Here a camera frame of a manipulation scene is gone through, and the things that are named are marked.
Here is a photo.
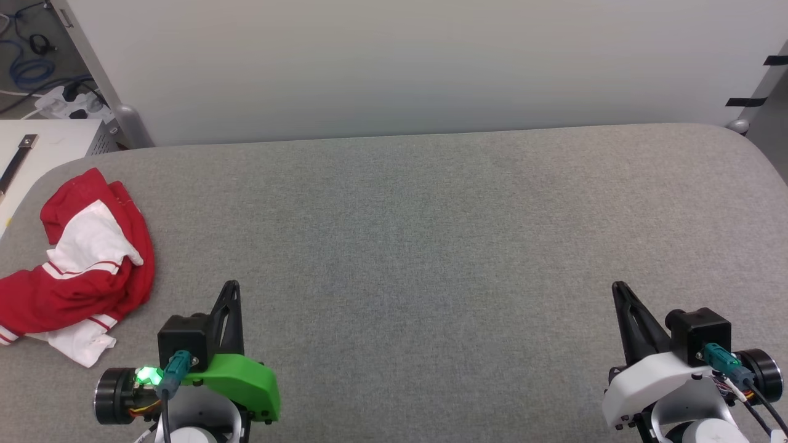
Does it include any white metal cabinet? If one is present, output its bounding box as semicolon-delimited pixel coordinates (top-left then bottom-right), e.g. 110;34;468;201
0;118;119;237

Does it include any red and white garment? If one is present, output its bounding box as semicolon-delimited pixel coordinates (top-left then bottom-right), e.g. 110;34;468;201
0;167;156;369

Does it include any white power strip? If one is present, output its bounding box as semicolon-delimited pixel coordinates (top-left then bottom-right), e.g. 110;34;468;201
34;83;116;122

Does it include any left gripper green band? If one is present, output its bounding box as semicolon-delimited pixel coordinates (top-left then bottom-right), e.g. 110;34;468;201
94;281;281;426

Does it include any grey metal partition post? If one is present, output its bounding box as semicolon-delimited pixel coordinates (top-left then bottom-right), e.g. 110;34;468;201
49;0;156;150
725;39;788;136

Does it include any grey fabric sofa cushion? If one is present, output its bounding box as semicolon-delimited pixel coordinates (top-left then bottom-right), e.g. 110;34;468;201
0;123;788;443

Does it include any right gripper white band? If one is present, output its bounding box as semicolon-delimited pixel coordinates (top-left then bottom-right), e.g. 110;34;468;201
602;281;784;430

